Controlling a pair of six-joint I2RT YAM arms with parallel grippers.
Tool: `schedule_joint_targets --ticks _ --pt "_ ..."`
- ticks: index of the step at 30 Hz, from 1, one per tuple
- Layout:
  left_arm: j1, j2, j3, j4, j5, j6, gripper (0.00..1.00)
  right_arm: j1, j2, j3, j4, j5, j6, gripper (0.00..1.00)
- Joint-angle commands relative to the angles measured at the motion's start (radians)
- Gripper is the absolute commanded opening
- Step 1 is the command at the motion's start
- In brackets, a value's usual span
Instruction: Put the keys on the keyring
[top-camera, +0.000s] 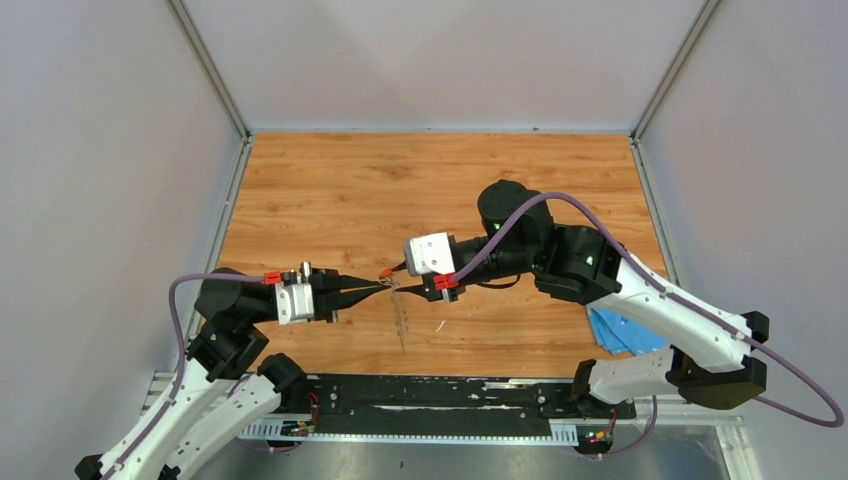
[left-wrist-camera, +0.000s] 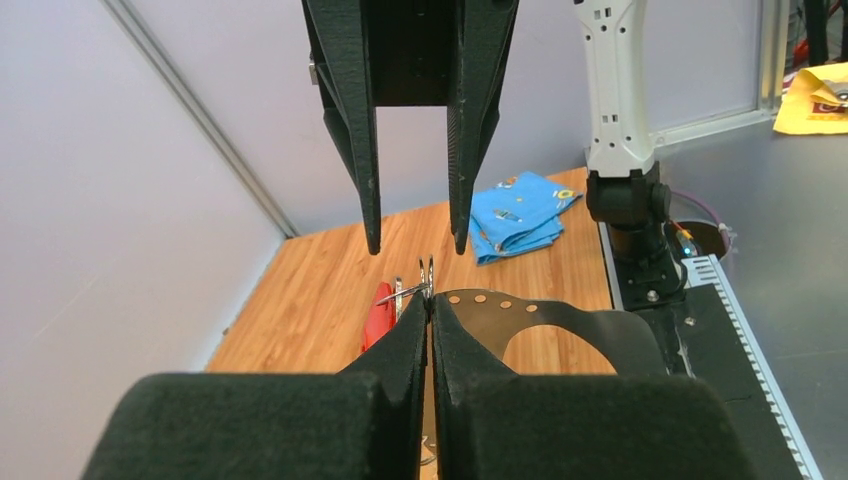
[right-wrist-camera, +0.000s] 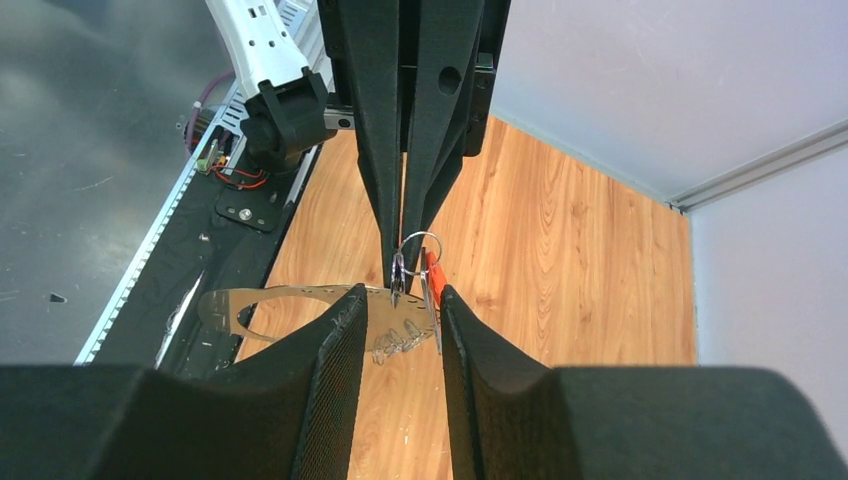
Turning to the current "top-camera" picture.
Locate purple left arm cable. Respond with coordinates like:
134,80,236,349
99,271,283,480

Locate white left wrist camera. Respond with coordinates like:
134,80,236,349
274,283,315,325

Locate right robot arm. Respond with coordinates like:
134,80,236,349
403,180,769,418

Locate silver key with red tag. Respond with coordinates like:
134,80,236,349
378,268,394,286

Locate aluminium rail base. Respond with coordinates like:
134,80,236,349
119,370,763,480

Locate metal key organizer plate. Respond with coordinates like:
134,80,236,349
389,275,408,353

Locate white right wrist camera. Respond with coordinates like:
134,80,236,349
404,232,456,276

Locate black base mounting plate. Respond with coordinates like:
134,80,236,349
274,374,636,438

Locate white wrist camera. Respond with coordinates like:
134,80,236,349
404,232,456,276
274,283,315,325

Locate blue cloth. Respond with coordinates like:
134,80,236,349
587,308,670,355

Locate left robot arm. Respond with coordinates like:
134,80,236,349
74,262,388,479

